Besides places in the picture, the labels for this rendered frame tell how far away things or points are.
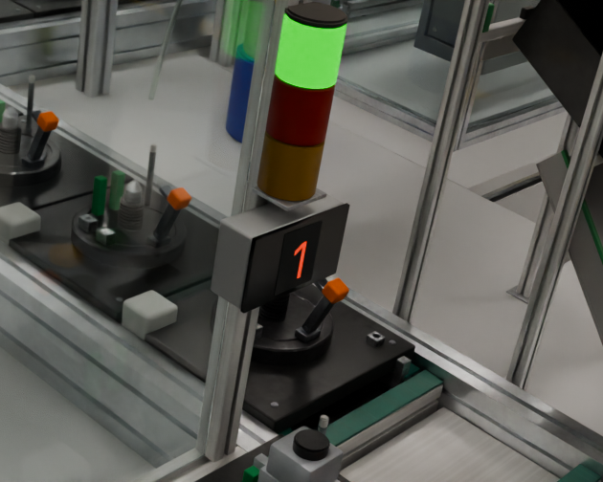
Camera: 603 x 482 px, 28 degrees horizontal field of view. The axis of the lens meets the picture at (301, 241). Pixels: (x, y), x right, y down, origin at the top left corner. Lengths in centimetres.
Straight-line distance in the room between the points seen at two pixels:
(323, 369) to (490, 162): 97
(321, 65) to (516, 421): 55
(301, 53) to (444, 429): 56
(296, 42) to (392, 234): 95
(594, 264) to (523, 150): 96
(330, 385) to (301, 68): 45
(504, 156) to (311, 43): 133
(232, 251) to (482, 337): 72
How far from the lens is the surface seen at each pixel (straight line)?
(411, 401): 134
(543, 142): 235
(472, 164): 217
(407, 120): 225
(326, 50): 94
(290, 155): 97
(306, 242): 102
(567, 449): 132
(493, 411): 136
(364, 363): 133
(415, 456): 131
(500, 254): 188
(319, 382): 129
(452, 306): 170
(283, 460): 100
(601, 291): 134
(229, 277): 100
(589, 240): 134
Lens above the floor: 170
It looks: 28 degrees down
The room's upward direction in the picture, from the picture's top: 11 degrees clockwise
